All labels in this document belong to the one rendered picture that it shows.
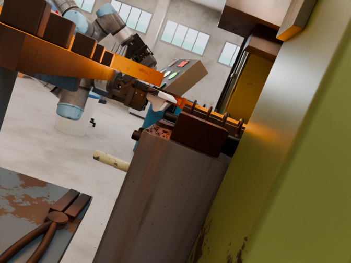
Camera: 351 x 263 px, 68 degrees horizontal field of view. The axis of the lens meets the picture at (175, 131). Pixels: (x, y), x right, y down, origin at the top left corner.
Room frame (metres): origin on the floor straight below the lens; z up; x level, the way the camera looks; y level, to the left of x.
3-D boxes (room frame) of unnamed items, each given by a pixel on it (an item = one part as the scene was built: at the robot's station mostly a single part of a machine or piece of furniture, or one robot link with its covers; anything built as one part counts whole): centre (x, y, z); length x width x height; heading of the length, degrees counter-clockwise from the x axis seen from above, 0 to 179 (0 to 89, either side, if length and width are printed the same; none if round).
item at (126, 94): (0.78, 0.17, 0.97); 0.12 x 0.08 x 0.09; 89
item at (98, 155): (1.15, 0.09, 0.62); 0.44 x 0.05 x 0.05; 89
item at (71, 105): (0.80, 0.34, 0.88); 0.11 x 0.08 x 0.11; 31
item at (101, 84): (0.78, 0.25, 0.98); 0.08 x 0.05 x 0.08; 179
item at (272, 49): (0.77, -0.25, 1.24); 0.30 x 0.07 x 0.06; 89
